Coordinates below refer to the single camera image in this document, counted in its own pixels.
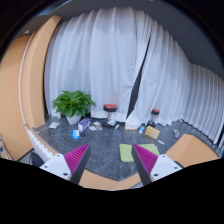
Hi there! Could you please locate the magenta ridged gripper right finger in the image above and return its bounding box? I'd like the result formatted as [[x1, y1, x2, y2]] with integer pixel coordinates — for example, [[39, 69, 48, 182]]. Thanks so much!
[[131, 143, 184, 186]]

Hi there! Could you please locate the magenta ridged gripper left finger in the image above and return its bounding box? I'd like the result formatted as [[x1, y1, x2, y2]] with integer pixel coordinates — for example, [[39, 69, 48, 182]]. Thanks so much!
[[40, 143, 92, 185]]

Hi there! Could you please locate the light green towel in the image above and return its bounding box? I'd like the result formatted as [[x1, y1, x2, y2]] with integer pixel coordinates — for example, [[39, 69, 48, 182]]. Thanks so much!
[[119, 144, 159, 162]]

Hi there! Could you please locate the small blue white box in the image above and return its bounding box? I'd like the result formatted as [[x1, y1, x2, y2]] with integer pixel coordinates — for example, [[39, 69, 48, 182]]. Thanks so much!
[[72, 130, 80, 139]]

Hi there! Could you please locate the yellow flat box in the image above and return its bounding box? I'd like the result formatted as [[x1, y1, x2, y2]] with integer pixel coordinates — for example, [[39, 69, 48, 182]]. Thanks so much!
[[145, 126, 160, 139]]

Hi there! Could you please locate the small plastic bottle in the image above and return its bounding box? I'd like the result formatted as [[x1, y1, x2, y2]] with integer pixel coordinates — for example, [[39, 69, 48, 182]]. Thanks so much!
[[139, 125, 145, 134]]

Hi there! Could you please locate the tan cardboard box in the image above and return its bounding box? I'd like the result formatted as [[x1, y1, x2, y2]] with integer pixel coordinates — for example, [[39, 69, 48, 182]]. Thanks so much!
[[125, 123, 140, 130]]

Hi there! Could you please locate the purple white box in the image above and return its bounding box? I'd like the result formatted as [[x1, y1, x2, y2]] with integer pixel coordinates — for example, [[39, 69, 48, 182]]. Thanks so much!
[[78, 118, 91, 132]]

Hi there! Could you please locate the small papers pile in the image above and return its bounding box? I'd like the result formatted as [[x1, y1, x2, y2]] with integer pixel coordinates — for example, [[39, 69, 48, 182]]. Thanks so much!
[[89, 121, 102, 131]]

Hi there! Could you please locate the grey flat packet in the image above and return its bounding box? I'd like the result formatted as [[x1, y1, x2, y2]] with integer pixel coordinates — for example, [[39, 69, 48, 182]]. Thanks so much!
[[49, 122, 60, 129]]

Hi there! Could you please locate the right red black stool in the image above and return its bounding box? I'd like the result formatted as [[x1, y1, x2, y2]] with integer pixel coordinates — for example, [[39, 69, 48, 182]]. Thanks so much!
[[148, 108, 160, 127]]

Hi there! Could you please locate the red black stool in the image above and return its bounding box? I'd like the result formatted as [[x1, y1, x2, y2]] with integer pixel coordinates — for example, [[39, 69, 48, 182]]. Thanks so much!
[[102, 104, 117, 128], [148, 108, 160, 127]]

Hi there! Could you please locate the green leafy potted plant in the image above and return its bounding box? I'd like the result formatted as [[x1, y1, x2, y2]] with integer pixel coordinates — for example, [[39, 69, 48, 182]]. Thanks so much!
[[52, 90, 96, 125]]

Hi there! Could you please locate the left red black stool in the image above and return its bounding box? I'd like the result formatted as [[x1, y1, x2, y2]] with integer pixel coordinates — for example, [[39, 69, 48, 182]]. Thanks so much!
[[102, 104, 117, 128]]

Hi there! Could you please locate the right white curtain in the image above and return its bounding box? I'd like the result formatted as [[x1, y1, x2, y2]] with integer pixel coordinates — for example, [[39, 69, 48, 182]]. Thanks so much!
[[126, 21, 224, 142]]

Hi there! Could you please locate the white curtain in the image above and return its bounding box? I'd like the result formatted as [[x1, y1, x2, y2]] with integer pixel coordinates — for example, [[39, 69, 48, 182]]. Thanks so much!
[[126, 21, 224, 142], [45, 7, 152, 122]]

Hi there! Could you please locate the left white curtain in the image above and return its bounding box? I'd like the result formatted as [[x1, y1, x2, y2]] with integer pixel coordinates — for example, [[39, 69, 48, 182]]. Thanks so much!
[[45, 7, 152, 122]]

